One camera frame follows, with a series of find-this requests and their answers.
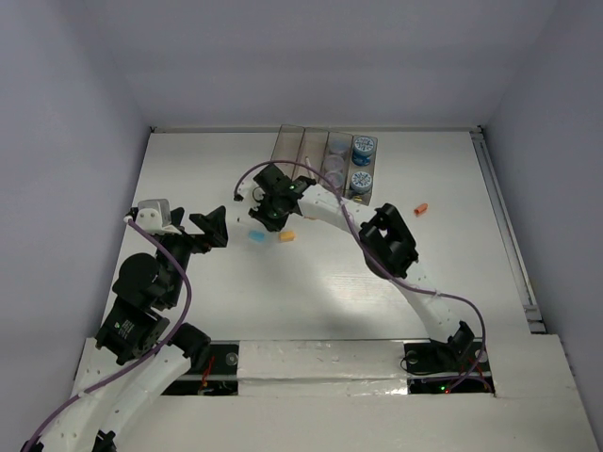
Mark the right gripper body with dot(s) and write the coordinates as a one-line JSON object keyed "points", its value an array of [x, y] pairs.
{"points": [[270, 212]]}

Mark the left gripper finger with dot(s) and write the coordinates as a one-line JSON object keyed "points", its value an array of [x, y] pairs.
{"points": [[177, 215], [213, 226]]}

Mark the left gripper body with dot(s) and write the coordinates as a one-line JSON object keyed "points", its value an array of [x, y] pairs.
{"points": [[183, 245]]}

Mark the paperclip jar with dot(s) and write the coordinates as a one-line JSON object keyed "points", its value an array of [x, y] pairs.
{"points": [[335, 178], [333, 162]]}

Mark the blue paint jar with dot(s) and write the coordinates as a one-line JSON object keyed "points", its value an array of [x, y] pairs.
{"points": [[363, 149], [361, 183]]}

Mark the orange highlighter cap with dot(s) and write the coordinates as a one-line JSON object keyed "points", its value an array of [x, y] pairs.
{"points": [[421, 209]]}

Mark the red whiteboard marker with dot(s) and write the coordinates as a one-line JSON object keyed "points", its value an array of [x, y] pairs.
{"points": [[309, 169]]}

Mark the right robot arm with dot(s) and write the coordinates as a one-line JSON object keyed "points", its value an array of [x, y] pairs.
{"points": [[388, 246]]}

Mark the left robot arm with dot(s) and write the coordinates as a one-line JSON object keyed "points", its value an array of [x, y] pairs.
{"points": [[138, 353]]}

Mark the blue highlighter cap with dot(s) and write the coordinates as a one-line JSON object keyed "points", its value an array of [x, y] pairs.
{"points": [[257, 236]]}

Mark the yellow highlighter cap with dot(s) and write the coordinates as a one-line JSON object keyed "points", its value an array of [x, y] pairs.
{"points": [[286, 236]]}

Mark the transparent drawer bin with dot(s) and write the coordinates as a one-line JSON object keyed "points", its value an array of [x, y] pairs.
{"points": [[365, 200], [312, 149], [340, 144], [288, 142]]}

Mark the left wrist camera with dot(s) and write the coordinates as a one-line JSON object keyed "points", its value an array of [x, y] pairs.
{"points": [[152, 216]]}

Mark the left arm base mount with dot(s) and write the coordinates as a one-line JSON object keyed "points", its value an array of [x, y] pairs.
{"points": [[218, 377]]}

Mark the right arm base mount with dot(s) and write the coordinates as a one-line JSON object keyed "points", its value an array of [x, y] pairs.
{"points": [[458, 366]]}

